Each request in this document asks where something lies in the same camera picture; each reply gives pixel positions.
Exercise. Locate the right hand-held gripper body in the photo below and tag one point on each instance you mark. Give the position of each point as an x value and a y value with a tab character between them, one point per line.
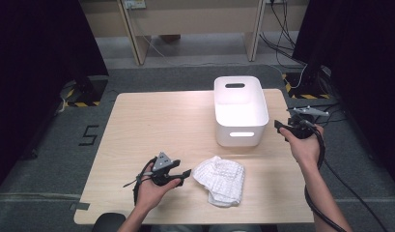
303	127

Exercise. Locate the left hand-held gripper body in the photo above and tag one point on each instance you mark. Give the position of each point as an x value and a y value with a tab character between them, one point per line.
161	162

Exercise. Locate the white woven cloth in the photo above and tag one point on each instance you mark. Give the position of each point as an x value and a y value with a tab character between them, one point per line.
220	180

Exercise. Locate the white plastic storage bin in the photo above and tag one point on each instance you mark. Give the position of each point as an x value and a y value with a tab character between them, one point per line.
240	112

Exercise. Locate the person's right hand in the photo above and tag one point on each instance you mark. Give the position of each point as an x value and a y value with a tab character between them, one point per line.
306	150

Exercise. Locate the person's left hand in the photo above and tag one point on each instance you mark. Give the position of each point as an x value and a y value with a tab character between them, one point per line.
150	195

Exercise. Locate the black stand base striped tape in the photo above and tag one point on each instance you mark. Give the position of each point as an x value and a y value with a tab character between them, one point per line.
92	88
309	85

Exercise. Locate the black chair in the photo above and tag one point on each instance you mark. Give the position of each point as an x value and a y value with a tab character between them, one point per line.
108	223

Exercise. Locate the black curtain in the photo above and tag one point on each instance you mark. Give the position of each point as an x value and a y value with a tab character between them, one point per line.
31	80
362	64

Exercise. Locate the grey tape strip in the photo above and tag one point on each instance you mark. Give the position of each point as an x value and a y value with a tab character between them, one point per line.
79	206

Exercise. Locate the beige wooden desk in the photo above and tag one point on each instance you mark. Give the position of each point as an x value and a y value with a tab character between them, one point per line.
191	19

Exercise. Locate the white power strip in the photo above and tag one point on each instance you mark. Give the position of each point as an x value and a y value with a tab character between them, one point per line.
135	4

